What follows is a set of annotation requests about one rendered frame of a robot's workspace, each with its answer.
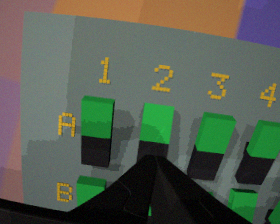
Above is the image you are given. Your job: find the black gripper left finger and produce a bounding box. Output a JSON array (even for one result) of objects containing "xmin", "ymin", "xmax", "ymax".
[{"xmin": 0, "ymin": 154, "xmax": 156, "ymax": 224}]

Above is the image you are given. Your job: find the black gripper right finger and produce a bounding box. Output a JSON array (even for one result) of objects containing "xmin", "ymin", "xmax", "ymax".
[{"xmin": 150, "ymin": 156, "xmax": 252, "ymax": 224}]

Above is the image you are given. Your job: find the grey switch panel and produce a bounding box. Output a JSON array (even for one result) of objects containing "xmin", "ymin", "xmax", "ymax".
[{"xmin": 20, "ymin": 11, "xmax": 280, "ymax": 224}]

